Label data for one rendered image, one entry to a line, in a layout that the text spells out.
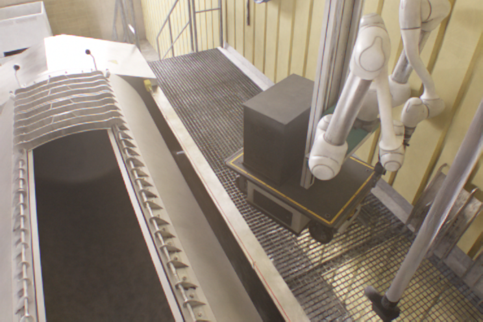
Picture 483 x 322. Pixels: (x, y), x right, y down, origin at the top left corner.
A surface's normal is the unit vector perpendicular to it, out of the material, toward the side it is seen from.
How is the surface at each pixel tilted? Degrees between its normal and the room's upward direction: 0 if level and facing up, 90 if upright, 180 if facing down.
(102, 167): 65
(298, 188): 0
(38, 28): 90
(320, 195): 0
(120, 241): 7
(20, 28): 90
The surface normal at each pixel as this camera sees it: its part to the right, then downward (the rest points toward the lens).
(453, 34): -0.89, 0.28
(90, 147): 0.40, 0.36
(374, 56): -0.29, 0.51
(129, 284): -0.07, -0.76
